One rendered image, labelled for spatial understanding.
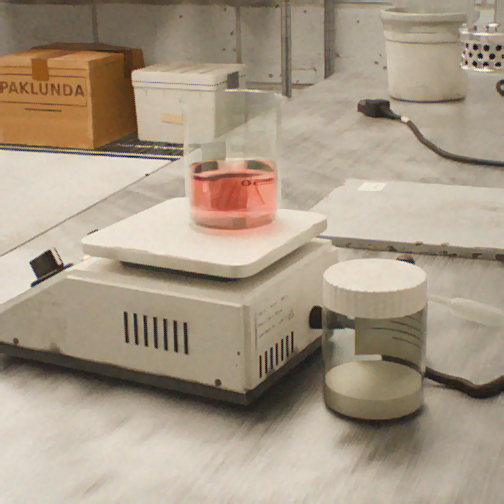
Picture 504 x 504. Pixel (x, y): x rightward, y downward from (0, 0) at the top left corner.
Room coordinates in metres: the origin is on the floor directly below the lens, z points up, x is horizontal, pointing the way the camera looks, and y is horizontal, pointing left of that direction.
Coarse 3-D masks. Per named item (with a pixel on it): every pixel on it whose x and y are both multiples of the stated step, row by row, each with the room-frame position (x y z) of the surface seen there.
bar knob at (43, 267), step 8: (48, 248) 0.71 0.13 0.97; (40, 256) 0.71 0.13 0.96; (48, 256) 0.70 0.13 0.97; (56, 256) 0.70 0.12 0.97; (32, 264) 0.72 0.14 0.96; (40, 264) 0.71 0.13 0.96; (48, 264) 0.70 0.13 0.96; (56, 264) 0.70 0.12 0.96; (72, 264) 0.71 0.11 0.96; (40, 272) 0.71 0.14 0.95; (48, 272) 0.71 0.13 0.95; (56, 272) 0.70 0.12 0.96; (40, 280) 0.70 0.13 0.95
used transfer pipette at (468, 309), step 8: (432, 296) 0.75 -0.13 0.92; (440, 296) 0.75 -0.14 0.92; (440, 304) 0.74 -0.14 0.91; (448, 304) 0.74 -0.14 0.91; (456, 304) 0.74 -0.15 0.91; (464, 304) 0.74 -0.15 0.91; (472, 304) 0.74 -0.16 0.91; (480, 304) 0.74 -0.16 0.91; (456, 312) 0.74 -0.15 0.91; (464, 312) 0.73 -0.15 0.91; (472, 312) 0.73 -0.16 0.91; (480, 312) 0.73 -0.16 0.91; (488, 312) 0.73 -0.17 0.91; (496, 312) 0.73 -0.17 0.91; (472, 320) 0.73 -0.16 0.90; (480, 320) 0.73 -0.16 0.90; (488, 320) 0.73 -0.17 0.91; (496, 320) 0.73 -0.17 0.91
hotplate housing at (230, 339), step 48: (48, 288) 0.67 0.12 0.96; (96, 288) 0.65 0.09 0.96; (144, 288) 0.64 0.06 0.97; (192, 288) 0.62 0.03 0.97; (240, 288) 0.62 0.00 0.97; (288, 288) 0.64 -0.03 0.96; (0, 336) 0.69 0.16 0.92; (48, 336) 0.67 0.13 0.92; (96, 336) 0.65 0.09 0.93; (144, 336) 0.63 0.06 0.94; (192, 336) 0.62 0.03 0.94; (240, 336) 0.60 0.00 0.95; (288, 336) 0.65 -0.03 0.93; (192, 384) 0.62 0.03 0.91; (240, 384) 0.60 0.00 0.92
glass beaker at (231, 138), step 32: (192, 96) 0.71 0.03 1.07; (224, 96) 0.72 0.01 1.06; (256, 96) 0.72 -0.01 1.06; (192, 128) 0.68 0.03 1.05; (224, 128) 0.67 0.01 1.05; (256, 128) 0.67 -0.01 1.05; (192, 160) 0.68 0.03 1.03; (224, 160) 0.67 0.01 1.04; (256, 160) 0.67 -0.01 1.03; (192, 192) 0.68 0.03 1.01; (224, 192) 0.67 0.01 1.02; (256, 192) 0.67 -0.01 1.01; (192, 224) 0.68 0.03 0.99; (224, 224) 0.67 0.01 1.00; (256, 224) 0.67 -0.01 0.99
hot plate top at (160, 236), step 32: (128, 224) 0.70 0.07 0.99; (160, 224) 0.70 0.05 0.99; (288, 224) 0.69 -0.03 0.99; (320, 224) 0.69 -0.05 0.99; (96, 256) 0.66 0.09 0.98; (128, 256) 0.64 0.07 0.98; (160, 256) 0.63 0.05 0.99; (192, 256) 0.63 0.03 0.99; (224, 256) 0.63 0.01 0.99; (256, 256) 0.62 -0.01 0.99
